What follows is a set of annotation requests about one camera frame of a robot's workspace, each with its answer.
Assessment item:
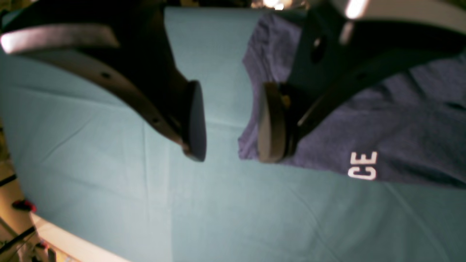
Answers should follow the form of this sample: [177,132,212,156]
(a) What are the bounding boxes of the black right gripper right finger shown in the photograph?
[257,0,466,163]

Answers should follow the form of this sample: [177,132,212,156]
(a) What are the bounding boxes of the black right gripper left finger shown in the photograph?
[1,0,207,162]

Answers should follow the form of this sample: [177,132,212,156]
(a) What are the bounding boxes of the blue-grey T-shirt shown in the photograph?
[238,13,466,189]

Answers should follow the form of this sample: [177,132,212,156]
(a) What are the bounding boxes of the teal table cloth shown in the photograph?
[1,7,465,262]

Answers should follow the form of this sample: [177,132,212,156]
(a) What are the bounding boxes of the orange black clamp bottom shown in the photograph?
[11,199,37,213]

